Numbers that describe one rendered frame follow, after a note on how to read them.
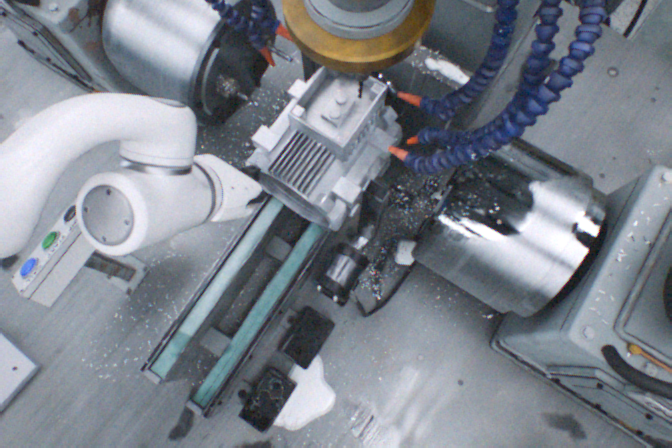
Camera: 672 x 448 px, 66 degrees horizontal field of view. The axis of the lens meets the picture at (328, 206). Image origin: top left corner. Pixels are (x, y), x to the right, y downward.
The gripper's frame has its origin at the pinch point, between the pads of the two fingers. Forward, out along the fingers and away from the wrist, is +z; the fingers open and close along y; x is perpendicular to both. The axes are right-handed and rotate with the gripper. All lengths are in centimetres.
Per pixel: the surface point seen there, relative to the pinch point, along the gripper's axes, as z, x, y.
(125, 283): 11.4, -37.0, -17.4
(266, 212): 14.6, -9.1, 1.1
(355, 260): 3.4, -3.4, 20.5
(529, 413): 23, -18, 61
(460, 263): 2.1, 5.3, 33.9
